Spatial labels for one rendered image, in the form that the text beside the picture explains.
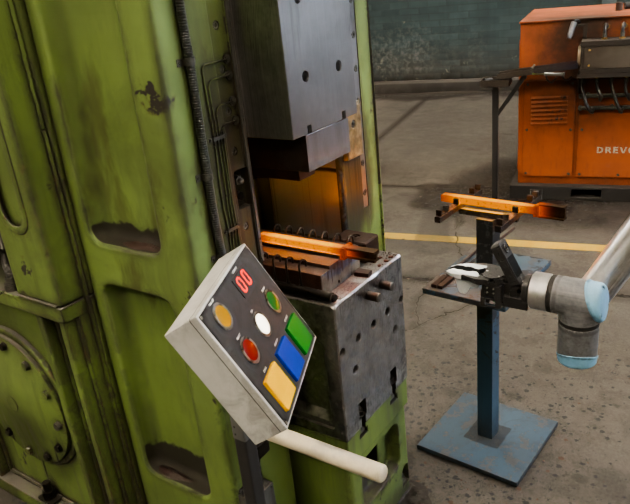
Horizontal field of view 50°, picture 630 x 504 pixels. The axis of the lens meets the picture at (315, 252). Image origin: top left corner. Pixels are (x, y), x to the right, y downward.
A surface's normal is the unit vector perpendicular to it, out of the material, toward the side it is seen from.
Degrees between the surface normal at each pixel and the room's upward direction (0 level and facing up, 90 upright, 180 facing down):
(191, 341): 90
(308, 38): 90
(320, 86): 90
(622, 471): 0
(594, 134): 90
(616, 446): 0
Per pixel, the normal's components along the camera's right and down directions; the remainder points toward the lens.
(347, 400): 0.82, 0.15
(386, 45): -0.38, 0.36
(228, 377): -0.16, 0.40
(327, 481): -0.56, 0.37
